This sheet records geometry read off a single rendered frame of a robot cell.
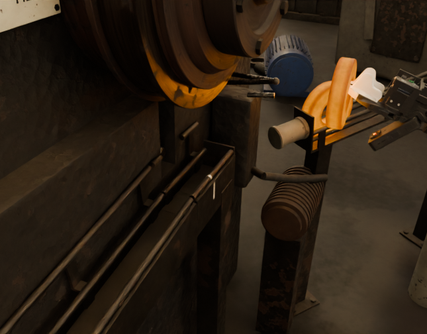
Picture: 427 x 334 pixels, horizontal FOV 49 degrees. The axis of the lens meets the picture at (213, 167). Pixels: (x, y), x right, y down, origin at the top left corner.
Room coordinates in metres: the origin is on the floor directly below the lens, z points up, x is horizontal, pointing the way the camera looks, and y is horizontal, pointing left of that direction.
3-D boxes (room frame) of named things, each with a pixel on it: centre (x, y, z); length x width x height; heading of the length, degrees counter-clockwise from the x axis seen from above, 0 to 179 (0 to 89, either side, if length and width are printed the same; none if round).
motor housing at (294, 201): (1.04, -0.22, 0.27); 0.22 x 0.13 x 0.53; 157
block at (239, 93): (1.01, -0.05, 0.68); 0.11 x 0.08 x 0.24; 67
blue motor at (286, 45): (3.02, -0.48, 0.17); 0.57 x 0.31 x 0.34; 177
